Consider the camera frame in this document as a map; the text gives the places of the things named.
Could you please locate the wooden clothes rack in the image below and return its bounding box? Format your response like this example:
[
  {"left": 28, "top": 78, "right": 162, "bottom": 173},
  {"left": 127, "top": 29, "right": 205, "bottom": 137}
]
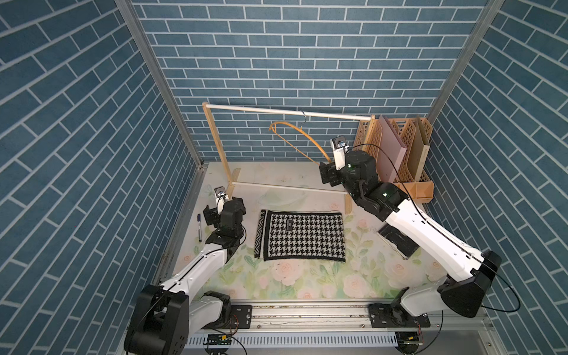
[{"left": 198, "top": 102, "right": 372, "bottom": 186}]

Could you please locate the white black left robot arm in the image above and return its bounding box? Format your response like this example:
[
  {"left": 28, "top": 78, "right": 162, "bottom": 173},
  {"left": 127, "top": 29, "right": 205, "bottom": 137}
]
[{"left": 124, "top": 197, "right": 246, "bottom": 354}]

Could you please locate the blue marker pen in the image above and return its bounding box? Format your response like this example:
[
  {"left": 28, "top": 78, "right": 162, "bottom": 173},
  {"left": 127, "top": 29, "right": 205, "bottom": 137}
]
[{"left": 197, "top": 214, "right": 203, "bottom": 243}]

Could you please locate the pink folder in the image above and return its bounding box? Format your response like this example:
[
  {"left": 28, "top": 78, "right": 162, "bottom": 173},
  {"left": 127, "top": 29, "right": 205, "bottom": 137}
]
[{"left": 377, "top": 115, "right": 407, "bottom": 183}]

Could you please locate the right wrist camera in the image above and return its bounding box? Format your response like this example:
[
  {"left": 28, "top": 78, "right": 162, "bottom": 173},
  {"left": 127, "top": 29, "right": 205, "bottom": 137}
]
[{"left": 331, "top": 136, "right": 349, "bottom": 170}]

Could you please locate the orange clothes hanger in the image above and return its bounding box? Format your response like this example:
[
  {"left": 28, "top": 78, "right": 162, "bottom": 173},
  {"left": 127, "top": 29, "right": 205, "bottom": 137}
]
[{"left": 266, "top": 118, "right": 333, "bottom": 164}]

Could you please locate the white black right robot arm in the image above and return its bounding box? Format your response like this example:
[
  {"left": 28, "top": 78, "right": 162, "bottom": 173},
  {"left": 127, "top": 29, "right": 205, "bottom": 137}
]
[{"left": 319, "top": 150, "right": 501, "bottom": 328}]

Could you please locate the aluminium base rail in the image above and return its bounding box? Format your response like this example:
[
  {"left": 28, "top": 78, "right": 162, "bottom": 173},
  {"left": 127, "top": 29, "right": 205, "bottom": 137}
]
[{"left": 123, "top": 299, "right": 493, "bottom": 351}]

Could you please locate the floral table mat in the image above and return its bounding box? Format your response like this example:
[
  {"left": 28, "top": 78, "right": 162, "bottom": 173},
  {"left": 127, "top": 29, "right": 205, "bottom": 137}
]
[{"left": 166, "top": 160, "right": 449, "bottom": 301}]

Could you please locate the tan folder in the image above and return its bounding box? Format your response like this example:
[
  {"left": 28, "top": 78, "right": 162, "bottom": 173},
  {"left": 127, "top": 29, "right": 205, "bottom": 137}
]
[{"left": 408, "top": 117, "right": 433, "bottom": 182}]

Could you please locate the black book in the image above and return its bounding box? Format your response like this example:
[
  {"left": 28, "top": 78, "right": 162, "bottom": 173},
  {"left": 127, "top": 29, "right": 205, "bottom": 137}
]
[{"left": 379, "top": 224, "right": 419, "bottom": 260}]

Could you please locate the black white houndstooth scarf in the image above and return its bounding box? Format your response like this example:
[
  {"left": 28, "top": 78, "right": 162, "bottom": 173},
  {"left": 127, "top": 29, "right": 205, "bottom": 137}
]
[{"left": 254, "top": 209, "right": 346, "bottom": 263}]

